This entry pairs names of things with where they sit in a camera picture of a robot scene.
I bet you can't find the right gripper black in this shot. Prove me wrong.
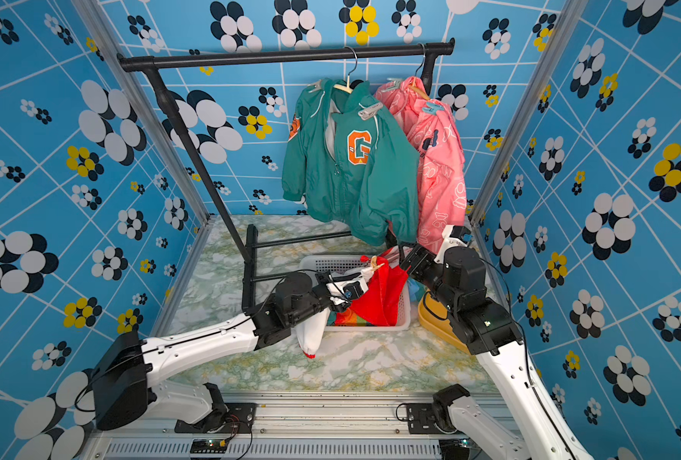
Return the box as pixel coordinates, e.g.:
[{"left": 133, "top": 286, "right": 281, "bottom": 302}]
[{"left": 401, "top": 240, "right": 461, "bottom": 317}]

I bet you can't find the beige clothespin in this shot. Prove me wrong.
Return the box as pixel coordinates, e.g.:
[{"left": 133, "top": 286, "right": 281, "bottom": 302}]
[{"left": 360, "top": 256, "right": 387, "bottom": 276}]

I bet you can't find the red white rainbow jacket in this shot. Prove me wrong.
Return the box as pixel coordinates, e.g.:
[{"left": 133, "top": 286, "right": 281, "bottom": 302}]
[{"left": 294, "top": 264, "right": 409, "bottom": 358}]

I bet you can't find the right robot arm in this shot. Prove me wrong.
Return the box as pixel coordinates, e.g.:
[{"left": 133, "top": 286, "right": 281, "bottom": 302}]
[{"left": 399, "top": 245, "right": 591, "bottom": 459}]

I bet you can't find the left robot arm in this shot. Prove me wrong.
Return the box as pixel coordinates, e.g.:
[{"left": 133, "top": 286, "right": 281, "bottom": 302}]
[{"left": 85, "top": 271, "right": 367, "bottom": 432}]

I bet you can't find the white plastic basket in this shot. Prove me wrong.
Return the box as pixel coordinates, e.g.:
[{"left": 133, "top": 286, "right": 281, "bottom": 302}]
[{"left": 299, "top": 254, "right": 411, "bottom": 333}]

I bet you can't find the yellow plastic tub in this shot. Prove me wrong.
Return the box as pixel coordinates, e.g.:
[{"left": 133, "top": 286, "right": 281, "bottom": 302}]
[{"left": 418, "top": 291, "right": 469, "bottom": 355}]

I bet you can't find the pink printed jacket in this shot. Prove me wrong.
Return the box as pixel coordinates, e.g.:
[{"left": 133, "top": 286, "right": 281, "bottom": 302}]
[{"left": 375, "top": 77, "right": 468, "bottom": 253}]

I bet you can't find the green letter jacket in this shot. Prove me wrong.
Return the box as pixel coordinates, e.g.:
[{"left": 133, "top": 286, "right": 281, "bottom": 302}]
[{"left": 281, "top": 79, "right": 419, "bottom": 246}]

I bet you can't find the white clothespin on green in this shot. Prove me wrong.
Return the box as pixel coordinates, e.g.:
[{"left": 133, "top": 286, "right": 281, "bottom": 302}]
[{"left": 358, "top": 103, "right": 385, "bottom": 121}]

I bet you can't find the green circuit board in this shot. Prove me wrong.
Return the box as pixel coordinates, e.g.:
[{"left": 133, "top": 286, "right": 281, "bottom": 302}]
[{"left": 190, "top": 439, "right": 229, "bottom": 454}]

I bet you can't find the black clothes rack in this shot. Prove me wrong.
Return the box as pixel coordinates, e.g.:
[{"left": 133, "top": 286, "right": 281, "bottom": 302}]
[{"left": 118, "top": 38, "right": 456, "bottom": 312}]

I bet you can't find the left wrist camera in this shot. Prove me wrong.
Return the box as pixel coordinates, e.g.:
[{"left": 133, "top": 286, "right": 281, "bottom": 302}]
[{"left": 326, "top": 277, "right": 368, "bottom": 306}]

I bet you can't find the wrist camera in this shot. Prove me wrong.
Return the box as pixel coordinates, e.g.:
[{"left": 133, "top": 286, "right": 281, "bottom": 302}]
[
  {"left": 434, "top": 225, "right": 471, "bottom": 264},
  {"left": 326, "top": 277, "right": 368, "bottom": 306}
]

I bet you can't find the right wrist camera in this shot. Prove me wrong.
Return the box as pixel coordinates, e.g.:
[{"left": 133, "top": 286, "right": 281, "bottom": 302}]
[{"left": 434, "top": 225, "right": 471, "bottom": 264}]

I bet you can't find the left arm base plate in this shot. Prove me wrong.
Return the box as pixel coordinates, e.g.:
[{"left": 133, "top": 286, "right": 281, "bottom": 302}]
[{"left": 175, "top": 402, "right": 257, "bottom": 434}]

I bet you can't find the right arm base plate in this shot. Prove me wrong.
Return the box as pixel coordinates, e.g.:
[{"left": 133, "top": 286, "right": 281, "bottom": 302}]
[{"left": 400, "top": 402, "right": 461, "bottom": 435}]

